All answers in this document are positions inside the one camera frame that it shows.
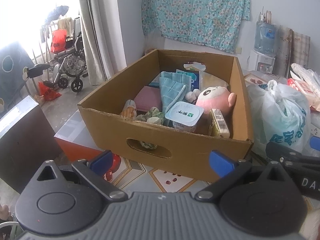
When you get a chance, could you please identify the white blue-print plastic bag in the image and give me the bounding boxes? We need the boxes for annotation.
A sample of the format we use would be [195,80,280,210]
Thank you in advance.
[247,80,311,159]

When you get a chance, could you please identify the white yogurt cup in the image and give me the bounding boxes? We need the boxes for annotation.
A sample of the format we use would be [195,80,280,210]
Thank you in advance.
[165,101,204,133]

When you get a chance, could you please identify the pink plush doll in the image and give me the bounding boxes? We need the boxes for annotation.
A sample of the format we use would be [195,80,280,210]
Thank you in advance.
[184,86,236,119]

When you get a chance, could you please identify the pink sponge cloth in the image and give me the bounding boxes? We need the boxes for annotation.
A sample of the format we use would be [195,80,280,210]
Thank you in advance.
[134,86,162,112]

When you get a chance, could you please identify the light blue towel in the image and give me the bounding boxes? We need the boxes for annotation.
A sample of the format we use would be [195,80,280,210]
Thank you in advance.
[159,77,191,113]

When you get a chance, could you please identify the blue white wipes pack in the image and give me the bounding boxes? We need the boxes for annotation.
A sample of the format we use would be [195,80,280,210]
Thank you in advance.
[149,69,200,90]

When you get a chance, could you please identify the pink wet wipes pack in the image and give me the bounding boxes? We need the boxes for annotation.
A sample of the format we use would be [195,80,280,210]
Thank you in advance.
[287,78,319,112]

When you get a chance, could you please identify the brown cardboard box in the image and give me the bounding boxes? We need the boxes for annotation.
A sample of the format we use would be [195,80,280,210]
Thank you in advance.
[77,48,254,183]

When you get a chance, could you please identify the white folded quilt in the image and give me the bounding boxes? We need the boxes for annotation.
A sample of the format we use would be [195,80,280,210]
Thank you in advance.
[290,63,319,90]

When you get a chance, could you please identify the rolled patterned mats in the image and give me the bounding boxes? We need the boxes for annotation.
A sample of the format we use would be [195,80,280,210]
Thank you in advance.
[273,25,311,77]

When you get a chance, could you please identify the white water dispenser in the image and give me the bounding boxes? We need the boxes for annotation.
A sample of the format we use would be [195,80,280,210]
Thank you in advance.
[248,50,276,74]

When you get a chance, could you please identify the wheelchair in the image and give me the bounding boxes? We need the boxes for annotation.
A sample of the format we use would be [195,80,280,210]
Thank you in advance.
[27,17,89,93]

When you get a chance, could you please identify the grey curtain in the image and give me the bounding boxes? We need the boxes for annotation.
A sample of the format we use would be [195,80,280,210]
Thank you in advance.
[79,0,127,86]

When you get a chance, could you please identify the blue water bottle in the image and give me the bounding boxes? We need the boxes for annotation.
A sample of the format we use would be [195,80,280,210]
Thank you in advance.
[254,21,276,57]

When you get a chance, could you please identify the teal floral wall cloth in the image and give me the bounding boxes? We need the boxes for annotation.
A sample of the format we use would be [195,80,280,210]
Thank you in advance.
[142,0,251,53]

